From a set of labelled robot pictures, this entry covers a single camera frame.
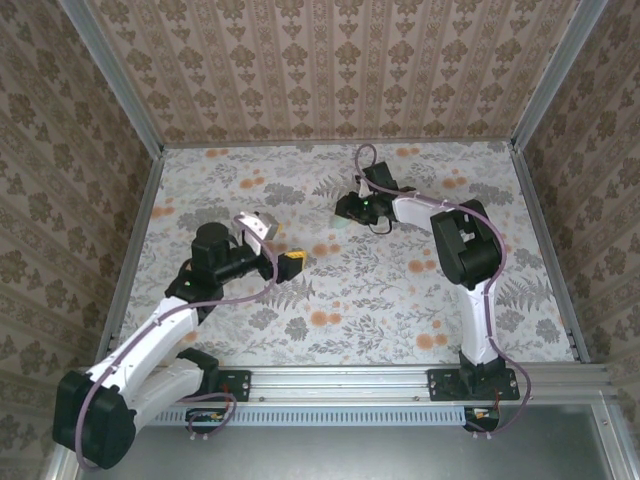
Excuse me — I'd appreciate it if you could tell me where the floral patterned table cover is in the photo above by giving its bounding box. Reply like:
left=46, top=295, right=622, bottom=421
left=117, top=141, right=589, bottom=369

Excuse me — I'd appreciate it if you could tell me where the grey metal panel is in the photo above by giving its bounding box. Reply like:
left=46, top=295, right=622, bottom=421
left=74, top=424, right=619, bottom=480

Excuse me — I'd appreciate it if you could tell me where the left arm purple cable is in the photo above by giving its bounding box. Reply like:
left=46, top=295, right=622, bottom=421
left=74, top=213, right=279, bottom=470

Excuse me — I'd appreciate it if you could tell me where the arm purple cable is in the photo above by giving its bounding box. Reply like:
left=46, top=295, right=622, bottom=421
left=74, top=213, right=279, bottom=470
left=353, top=143, right=534, bottom=441

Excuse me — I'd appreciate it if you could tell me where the aluminium back rail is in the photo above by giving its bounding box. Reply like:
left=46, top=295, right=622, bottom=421
left=162, top=139, right=516, bottom=150

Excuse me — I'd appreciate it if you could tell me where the left aluminium side rail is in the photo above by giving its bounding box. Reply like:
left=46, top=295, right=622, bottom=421
left=94, top=147, right=166, bottom=359

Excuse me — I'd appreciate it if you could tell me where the aluminium side rail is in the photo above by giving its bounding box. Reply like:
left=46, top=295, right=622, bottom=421
left=94, top=147, right=166, bottom=359
left=509, top=142, right=592, bottom=364

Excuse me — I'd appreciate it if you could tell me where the aluminium mounting rail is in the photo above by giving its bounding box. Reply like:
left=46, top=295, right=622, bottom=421
left=134, top=364, right=614, bottom=407

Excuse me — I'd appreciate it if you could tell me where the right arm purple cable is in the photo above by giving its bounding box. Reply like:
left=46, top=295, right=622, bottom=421
left=353, top=143, right=534, bottom=441

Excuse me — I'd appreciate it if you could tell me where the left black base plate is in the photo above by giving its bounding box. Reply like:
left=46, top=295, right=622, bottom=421
left=199, top=368, right=252, bottom=404

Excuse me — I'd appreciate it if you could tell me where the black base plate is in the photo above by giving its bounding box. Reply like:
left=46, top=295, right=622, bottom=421
left=426, top=368, right=521, bottom=402
left=199, top=368, right=252, bottom=404

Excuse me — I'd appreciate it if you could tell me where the grey slotted cable duct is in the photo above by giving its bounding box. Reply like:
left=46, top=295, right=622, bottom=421
left=139, top=404, right=474, bottom=428

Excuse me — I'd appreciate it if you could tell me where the right aluminium side rail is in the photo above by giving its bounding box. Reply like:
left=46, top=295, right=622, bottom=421
left=509, top=142, right=592, bottom=364

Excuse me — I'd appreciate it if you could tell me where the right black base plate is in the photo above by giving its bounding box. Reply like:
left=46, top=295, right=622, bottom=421
left=426, top=368, right=521, bottom=402

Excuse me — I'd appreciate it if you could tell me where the left aluminium frame post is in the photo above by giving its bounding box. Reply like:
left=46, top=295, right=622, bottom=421
left=58, top=0, right=166, bottom=156

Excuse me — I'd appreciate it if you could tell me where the aluminium frame post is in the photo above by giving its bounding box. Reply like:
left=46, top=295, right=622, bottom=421
left=510, top=0, right=610, bottom=151
left=58, top=0, right=166, bottom=156

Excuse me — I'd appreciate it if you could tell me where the right aluminium frame post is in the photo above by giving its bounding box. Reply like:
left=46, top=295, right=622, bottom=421
left=510, top=0, right=610, bottom=151

